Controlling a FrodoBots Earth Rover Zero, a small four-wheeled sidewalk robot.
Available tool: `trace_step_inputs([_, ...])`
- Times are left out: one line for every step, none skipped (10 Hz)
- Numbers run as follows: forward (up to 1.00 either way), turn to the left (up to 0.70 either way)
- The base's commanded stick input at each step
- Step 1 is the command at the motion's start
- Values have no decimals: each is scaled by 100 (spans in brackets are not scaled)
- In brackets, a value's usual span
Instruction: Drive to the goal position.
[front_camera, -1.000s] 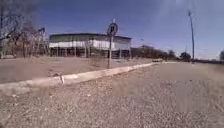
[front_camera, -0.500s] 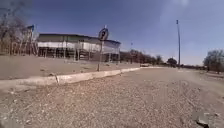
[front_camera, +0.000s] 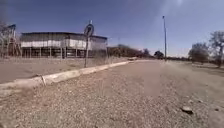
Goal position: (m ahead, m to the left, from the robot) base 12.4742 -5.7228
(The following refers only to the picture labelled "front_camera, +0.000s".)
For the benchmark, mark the row of distant trees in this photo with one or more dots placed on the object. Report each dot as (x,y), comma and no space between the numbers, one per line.
(126,51)

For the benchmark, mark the grey gravel road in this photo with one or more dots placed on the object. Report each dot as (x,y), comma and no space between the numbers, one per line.
(133,93)

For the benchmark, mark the round sign on pole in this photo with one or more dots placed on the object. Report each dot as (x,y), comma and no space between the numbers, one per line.
(88,30)

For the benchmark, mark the pale concrete kerb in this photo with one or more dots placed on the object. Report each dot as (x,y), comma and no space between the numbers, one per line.
(60,76)

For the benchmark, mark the long low building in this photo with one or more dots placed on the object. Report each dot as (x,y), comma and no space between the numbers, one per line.
(60,41)

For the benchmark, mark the tall lamp pole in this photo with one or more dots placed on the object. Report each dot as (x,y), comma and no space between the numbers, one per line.
(165,40)

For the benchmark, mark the bare dirt ground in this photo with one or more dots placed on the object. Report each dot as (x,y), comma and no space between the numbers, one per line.
(26,68)

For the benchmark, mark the dark stone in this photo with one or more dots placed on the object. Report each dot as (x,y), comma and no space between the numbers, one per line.
(186,109)

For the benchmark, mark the dark leafy tree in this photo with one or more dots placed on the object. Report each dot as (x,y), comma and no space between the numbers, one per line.
(199,52)

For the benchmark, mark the bare tree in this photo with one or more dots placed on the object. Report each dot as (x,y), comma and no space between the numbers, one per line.
(218,43)

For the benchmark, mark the metal frame tower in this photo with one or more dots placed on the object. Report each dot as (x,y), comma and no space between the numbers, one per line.
(8,40)

